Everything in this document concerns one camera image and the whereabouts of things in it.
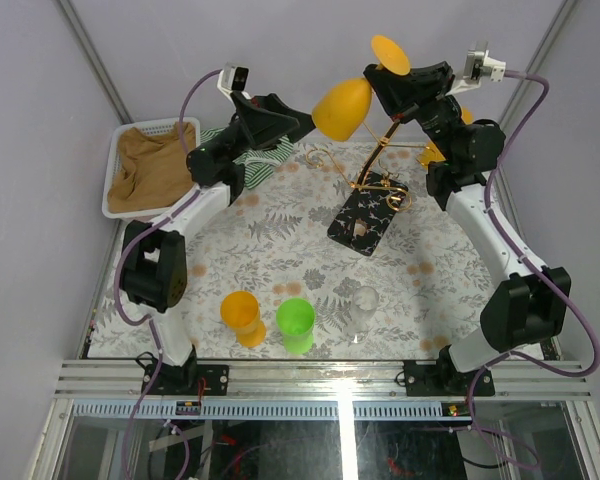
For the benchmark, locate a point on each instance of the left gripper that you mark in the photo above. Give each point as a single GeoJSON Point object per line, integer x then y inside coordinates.
{"type": "Point", "coordinates": [256, 125]}

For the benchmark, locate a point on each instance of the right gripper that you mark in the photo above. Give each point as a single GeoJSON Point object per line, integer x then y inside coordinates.
{"type": "Point", "coordinates": [402, 95]}

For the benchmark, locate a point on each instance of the gold wine glass rack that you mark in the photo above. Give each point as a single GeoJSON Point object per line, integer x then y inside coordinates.
{"type": "Point", "coordinates": [375, 199]}

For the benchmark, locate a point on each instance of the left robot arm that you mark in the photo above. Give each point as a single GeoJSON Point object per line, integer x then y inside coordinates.
{"type": "Point", "coordinates": [151, 275]}

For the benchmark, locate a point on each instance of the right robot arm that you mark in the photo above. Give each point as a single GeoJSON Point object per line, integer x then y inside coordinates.
{"type": "Point", "coordinates": [528, 305]}

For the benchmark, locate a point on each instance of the clear glass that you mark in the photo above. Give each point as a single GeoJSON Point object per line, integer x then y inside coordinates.
{"type": "Point", "coordinates": [362, 308]}

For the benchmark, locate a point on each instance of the green striped cloth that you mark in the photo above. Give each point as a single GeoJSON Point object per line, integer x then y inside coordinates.
{"type": "Point", "coordinates": [259, 164]}

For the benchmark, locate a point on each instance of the brown cloth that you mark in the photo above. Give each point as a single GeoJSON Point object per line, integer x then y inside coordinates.
{"type": "Point", "coordinates": [153, 172]}

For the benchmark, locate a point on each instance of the floral tablecloth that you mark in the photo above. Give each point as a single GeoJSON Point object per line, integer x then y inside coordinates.
{"type": "Point", "coordinates": [272, 242]}

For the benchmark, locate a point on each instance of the white plastic basket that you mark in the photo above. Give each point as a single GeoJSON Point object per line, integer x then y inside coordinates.
{"type": "Point", "coordinates": [151, 127]}

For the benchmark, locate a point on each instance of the orange plastic cup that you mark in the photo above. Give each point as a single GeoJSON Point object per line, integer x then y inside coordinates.
{"type": "Point", "coordinates": [240, 312]}

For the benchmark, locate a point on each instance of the green plastic cup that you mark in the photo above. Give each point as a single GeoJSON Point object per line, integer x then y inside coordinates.
{"type": "Point", "coordinates": [295, 319]}

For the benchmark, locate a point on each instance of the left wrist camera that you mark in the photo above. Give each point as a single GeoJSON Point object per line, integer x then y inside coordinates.
{"type": "Point", "coordinates": [233, 78]}

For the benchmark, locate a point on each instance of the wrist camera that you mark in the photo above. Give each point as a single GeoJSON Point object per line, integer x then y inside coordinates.
{"type": "Point", "coordinates": [233, 78]}
{"type": "Point", "coordinates": [479, 67]}

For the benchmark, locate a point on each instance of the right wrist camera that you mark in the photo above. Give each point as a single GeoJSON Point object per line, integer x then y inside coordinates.
{"type": "Point", "coordinates": [479, 67]}

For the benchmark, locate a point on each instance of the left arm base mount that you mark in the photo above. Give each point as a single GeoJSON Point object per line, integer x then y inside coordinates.
{"type": "Point", "coordinates": [193, 378]}

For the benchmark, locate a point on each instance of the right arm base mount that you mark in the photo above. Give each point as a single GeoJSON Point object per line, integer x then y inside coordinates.
{"type": "Point", "coordinates": [435, 379]}

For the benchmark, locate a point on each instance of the aluminium rail frame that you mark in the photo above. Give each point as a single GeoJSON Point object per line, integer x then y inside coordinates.
{"type": "Point", "coordinates": [511, 380]}

